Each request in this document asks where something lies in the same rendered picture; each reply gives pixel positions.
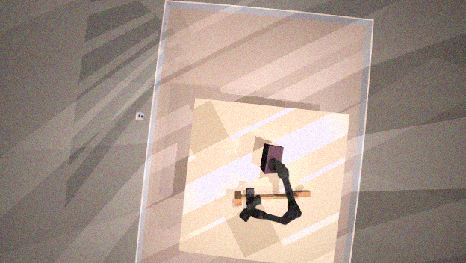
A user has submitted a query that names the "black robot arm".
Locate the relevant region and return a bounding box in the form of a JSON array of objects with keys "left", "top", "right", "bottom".
[{"left": 239, "top": 159, "right": 302, "bottom": 225}]

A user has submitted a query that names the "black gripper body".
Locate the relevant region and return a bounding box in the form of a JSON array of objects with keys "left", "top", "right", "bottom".
[{"left": 246, "top": 188, "right": 255, "bottom": 204}]

